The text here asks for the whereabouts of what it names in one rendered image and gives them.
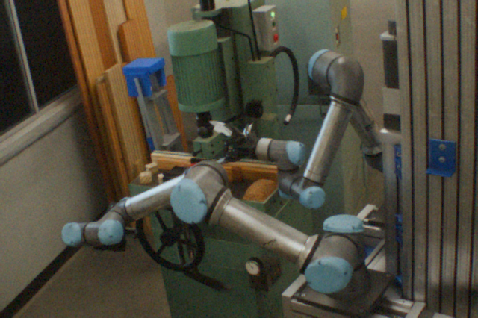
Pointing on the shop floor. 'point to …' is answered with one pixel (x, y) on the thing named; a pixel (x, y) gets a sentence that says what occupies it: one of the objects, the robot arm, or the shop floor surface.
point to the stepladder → (140, 86)
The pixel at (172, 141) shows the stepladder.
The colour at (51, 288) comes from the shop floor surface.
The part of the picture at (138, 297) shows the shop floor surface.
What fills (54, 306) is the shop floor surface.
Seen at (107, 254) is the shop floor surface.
